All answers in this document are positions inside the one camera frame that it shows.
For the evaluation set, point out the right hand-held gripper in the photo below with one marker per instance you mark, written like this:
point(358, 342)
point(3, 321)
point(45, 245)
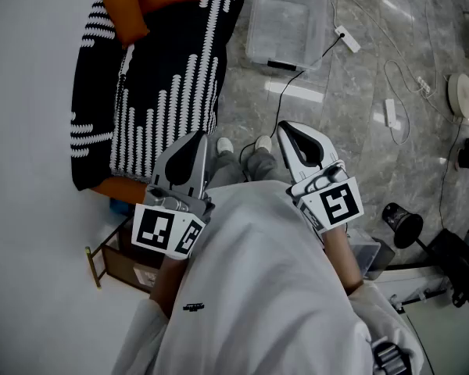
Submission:
point(336, 205)

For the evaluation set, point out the person's white shoe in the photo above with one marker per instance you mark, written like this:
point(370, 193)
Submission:
point(263, 143)
point(224, 145)

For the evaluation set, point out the person's grey trousers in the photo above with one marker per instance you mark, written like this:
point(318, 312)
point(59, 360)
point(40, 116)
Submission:
point(262, 166)

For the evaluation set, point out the wooden side table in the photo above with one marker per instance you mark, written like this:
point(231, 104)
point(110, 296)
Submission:
point(113, 264)

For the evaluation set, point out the person's white shirt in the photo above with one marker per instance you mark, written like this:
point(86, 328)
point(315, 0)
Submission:
point(258, 268)

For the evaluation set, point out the slim white power strip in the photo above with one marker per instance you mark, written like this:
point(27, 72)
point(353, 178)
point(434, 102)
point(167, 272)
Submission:
point(390, 111)

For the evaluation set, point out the person's right white shoe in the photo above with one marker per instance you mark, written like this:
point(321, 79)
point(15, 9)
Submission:
point(263, 143)

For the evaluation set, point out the person's left white shoe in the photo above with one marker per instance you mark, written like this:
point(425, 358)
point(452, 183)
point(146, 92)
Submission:
point(224, 145)

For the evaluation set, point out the wide white power strip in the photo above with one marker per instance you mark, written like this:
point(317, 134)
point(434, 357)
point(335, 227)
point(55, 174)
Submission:
point(348, 39)

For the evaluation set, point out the small orange pillow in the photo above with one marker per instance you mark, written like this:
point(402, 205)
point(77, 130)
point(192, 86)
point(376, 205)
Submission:
point(127, 14)

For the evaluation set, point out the white round fan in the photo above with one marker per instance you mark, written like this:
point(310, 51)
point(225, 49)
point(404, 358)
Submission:
point(461, 92)

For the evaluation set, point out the person's left forearm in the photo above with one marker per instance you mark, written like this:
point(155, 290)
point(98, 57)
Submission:
point(168, 283)

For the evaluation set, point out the black floor fan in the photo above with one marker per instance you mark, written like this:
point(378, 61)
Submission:
point(457, 260)

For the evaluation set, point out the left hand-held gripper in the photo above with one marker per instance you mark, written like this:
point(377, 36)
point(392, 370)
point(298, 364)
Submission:
point(160, 229)

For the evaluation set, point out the black white patterned blanket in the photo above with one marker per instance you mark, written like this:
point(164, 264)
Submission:
point(160, 72)

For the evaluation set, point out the clear plastic storage bin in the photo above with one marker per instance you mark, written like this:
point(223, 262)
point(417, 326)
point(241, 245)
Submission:
point(281, 22)

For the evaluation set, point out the white bench frame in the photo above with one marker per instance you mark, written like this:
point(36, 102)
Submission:
point(410, 283)

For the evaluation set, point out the small white power strip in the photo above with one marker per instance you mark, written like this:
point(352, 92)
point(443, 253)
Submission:
point(424, 85)

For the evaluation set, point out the small clear container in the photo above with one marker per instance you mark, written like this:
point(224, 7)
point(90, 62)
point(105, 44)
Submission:
point(363, 248)

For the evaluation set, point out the person's right forearm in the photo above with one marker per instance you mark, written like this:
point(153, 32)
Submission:
point(342, 256)

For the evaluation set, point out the black cup-shaped lamp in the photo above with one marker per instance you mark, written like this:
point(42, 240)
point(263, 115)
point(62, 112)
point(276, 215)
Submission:
point(404, 221)

